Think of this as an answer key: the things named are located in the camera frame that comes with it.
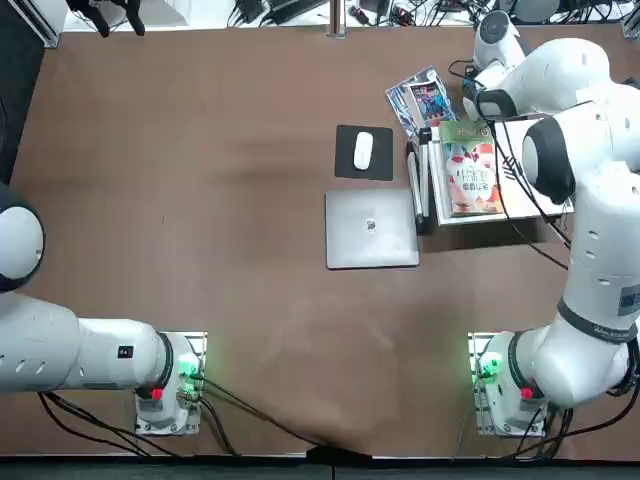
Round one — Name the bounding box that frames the aluminium frame post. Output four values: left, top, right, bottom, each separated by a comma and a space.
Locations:
17, 0, 69, 49

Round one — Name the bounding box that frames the black two-pronged fixture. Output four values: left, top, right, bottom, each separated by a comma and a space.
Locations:
67, 0, 147, 39

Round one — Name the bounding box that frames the white computer mouse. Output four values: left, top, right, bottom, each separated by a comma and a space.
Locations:
352, 131, 374, 170

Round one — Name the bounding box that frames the white power strip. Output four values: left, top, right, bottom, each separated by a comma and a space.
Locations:
347, 0, 416, 26

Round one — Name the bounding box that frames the plastic-wrapped comic magazine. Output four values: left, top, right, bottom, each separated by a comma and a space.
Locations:
384, 67, 455, 139

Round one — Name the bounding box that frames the black mouse pad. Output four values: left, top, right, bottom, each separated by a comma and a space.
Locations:
333, 124, 395, 181

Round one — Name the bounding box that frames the green children's picture book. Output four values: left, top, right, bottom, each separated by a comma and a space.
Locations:
437, 118, 505, 219

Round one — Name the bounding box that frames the white folding book stand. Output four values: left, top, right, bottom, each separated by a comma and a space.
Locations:
405, 112, 576, 236

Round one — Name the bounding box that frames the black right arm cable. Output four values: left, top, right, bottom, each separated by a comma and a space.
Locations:
447, 58, 574, 274

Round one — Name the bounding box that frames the white-bordered comic book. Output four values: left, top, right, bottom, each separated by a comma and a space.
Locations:
407, 79, 451, 129

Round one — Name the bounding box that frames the black base cable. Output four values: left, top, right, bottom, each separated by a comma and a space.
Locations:
37, 374, 371, 459

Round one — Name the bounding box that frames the metal camera pole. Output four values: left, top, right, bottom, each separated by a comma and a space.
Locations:
325, 0, 348, 39

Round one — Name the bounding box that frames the grey closed laptop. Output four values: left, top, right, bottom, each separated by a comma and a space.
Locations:
323, 188, 421, 271

